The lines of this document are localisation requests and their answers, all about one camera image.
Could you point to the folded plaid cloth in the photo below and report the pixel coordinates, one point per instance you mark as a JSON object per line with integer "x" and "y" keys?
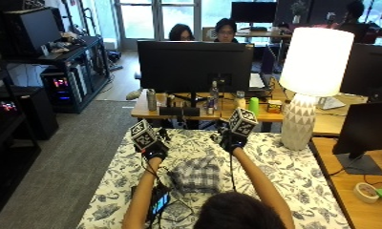
{"x": 196, "y": 175}

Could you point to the black device with lit screen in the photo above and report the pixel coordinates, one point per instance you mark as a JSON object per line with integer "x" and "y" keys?
{"x": 159, "y": 201}

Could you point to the black shelf unit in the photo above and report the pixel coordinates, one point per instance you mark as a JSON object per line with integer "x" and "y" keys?
{"x": 5, "y": 165}

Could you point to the black monitor with square stand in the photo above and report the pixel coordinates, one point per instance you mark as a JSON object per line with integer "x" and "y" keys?
{"x": 367, "y": 130}

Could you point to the computer tower with coloured lights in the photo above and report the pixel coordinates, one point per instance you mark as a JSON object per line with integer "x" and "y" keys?
{"x": 63, "y": 87}

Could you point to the slim drink can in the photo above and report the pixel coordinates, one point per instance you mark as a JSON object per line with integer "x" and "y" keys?
{"x": 209, "y": 106}

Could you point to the white marker cube on right glove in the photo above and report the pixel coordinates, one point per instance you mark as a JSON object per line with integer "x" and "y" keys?
{"x": 243, "y": 122}

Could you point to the black flat box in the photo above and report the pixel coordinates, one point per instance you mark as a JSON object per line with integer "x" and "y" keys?
{"x": 179, "y": 111}

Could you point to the distant black monitor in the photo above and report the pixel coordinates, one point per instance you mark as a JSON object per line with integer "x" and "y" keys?
{"x": 253, "y": 12}

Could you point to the person's left hand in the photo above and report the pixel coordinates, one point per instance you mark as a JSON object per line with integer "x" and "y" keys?
{"x": 156, "y": 152}

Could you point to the black monitor with dark stand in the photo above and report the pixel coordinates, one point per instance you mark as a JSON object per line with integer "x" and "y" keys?
{"x": 368, "y": 70}

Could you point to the black metal shelf rack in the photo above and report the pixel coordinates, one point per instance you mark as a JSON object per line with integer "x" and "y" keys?
{"x": 88, "y": 60}

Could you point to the white marker cube on left glove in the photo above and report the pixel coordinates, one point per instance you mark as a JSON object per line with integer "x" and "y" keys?
{"x": 143, "y": 135}

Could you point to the white marker cube on glove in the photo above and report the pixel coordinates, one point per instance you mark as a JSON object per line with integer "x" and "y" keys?
{"x": 243, "y": 122}
{"x": 143, "y": 135}

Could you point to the roll of beige tape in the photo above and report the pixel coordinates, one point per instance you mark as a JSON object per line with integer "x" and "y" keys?
{"x": 365, "y": 192}

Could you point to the wooden side desk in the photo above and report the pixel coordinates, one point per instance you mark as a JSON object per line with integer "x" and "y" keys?
{"x": 360, "y": 210}

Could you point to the person's right hand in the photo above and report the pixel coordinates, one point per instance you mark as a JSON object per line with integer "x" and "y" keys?
{"x": 232, "y": 143}

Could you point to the white table lamp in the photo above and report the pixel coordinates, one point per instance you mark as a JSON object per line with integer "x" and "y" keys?
{"x": 315, "y": 60}

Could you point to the silver metal can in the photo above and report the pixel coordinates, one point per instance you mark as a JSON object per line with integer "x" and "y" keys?
{"x": 151, "y": 99}

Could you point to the green plastic cup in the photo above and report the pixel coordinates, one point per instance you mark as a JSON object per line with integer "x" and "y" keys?
{"x": 253, "y": 106}

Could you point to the clear water bottle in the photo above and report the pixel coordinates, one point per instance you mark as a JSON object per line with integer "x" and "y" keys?
{"x": 213, "y": 92}

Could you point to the white paper stand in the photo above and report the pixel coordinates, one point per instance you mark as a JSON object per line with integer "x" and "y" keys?
{"x": 331, "y": 103}

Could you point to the open laptop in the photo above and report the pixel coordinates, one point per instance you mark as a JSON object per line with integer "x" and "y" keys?
{"x": 263, "y": 73}

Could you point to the blue floral tablecloth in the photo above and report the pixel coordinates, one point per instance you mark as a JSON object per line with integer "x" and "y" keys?
{"x": 284, "y": 171}

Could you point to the large black computer case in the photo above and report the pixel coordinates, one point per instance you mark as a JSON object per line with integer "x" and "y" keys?
{"x": 32, "y": 30}

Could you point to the long wooden desk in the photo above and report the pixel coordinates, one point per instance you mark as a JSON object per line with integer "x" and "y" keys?
{"x": 267, "y": 116}

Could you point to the clear bottle with pale contents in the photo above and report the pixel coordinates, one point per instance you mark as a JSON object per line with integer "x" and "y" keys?
{"x": 239, "y": 100}

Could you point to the yellow orange small box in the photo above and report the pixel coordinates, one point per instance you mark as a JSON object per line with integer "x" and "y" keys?
{"x": 273, "y": 106}

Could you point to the wide black monitor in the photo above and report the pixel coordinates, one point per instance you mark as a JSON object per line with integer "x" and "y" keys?
{"x": 195, "y": 66}

